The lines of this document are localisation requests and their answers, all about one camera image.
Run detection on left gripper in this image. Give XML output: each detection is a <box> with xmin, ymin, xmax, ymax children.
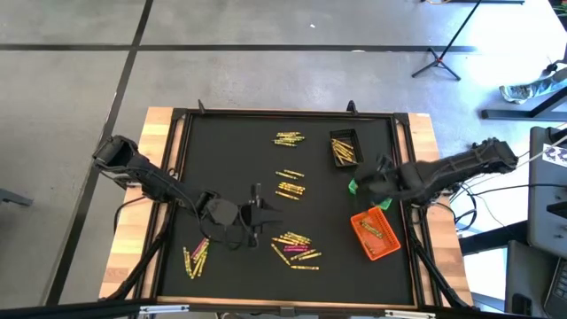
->
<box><xmin>238</xmin><ymin>183</ymin><xmax>284</xmax><ymax>247</ymax></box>

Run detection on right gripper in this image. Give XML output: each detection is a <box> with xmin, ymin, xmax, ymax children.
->
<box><xmin>353</xmin><ymin>152</ymin><xmax>416</xmax><ymax>200</ymax></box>

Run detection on green plastic mesh basket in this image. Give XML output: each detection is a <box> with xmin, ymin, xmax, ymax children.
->
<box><xmin>347</xmin><ymin>176</ymin><xmax>395</xmax><ymax>211</ymax></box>

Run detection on black plastic mesh basket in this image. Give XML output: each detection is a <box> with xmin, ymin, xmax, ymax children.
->
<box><xmin>329</xmin><ymin>128</ymin><xmax>366</xmax><ymax>169</ymax></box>

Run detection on orange plastic mesh basket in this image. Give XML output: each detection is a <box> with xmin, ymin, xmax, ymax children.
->
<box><xmin>349</xmin><ymin>206</ymin><xmax>402</xmax><ymax>262</ymax></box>

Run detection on black table mat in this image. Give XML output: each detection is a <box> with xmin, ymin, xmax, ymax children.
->
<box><xmin>158</xmin><ymin>113</ymin><xmax>416</xmax><ymax>307</ymax></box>

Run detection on black rig support strut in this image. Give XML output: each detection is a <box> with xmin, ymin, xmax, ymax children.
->
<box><xmin>406</xmin><ymin>207</ymin><xmax>473</xmax><ymax>310</ymax></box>
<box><xmin>105</xmin><ymin>230</ymin><xmax>169</xmax><ymax>307</ymax></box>

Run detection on black tripod stand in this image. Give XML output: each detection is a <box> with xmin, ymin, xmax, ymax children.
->
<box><xmin>410</xmin><ymin>0</ymin><xmax>485</xmax><ymax>82</ymax></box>

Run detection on person's shoe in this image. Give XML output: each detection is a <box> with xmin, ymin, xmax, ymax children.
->
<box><xmin>499</xmin><ymin>83</ymin><xmax>540</xmax><ymax>105</ymax></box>

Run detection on grey cabinet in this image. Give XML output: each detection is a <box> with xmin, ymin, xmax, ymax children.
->
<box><xmin>525</xmin><ymin>125</ymin><xmax>567</xmax><ymax>261</ymax></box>

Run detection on grey computer case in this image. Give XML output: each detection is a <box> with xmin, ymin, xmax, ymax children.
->
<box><xmin>504</xmin><ymin>238</ymin><xmax>548</xmax><ymax>318</ymax></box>

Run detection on printed marker sheet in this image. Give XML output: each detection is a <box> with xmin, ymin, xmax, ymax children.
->
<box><xmin>541</xmin><ymin>143</ymin><xmax>567</xmax><ymax>169</ymax></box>

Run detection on black keyboard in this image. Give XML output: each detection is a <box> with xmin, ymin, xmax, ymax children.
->
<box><xmin>542</xmin><ymin>259</ymin><xmax>567</xmax><ymax>319</ymax></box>

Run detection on grey furniture foot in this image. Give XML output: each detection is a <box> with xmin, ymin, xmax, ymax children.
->
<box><xmin>0</xmin><ymin>187</ymin><xmax>35</xmax><ymax>208</ymax></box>

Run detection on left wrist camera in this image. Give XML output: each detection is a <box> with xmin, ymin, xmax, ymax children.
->
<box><xmin>206</xmin><ymin>198</ymin><xmax>240</xmax><ymax>227</ymax></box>

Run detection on silver metal bracket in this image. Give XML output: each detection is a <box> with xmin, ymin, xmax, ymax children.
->
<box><xmin>384</xmin><ymin>309</ymin><xmax>436</xmax><ymax>319</ymax></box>
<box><xmin>138</xmin><ymin>304</ymin><xmax>190</xmax><ymax>315</ymax></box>

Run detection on black desk frame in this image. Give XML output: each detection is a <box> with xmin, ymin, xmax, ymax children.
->
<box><xmin>480</xmin><ymin>83</ymin><xmax>567</xmax><ymax>122</ymax></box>

